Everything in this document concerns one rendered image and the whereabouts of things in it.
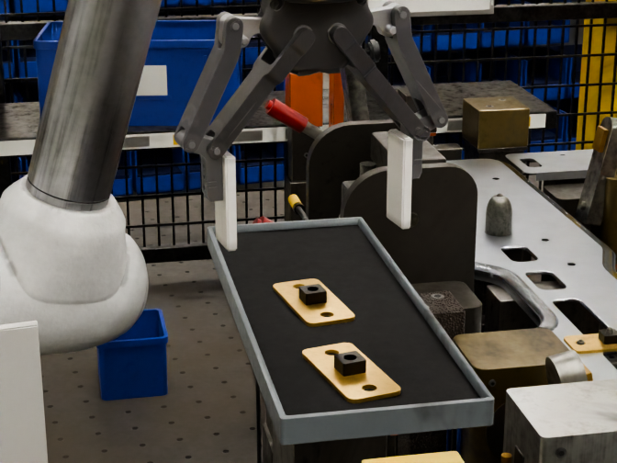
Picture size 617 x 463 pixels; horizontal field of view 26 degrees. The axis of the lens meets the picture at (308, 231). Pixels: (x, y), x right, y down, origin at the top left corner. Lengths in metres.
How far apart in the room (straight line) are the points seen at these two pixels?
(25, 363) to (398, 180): 0.52
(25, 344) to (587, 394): 0.60
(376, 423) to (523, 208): 0.94
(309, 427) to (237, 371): 1.15
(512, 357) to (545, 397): 0.14
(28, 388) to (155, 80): 0.74
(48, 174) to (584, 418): 0.80
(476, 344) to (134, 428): 0.78
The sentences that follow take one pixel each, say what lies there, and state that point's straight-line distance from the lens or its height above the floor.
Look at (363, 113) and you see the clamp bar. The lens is 1.68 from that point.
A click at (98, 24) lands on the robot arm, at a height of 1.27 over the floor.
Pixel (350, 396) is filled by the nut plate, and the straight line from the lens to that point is 0.86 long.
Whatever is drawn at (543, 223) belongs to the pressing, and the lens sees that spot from 1.70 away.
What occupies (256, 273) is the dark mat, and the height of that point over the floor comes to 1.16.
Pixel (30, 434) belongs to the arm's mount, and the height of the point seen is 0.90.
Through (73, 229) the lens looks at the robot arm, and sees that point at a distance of 1.57.
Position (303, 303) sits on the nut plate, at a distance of 1.00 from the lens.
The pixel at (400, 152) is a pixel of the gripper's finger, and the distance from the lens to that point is 0.99.
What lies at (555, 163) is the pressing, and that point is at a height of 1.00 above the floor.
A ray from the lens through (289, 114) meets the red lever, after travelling 1.67.
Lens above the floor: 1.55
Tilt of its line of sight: 19 degrees down
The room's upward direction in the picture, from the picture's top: straight up
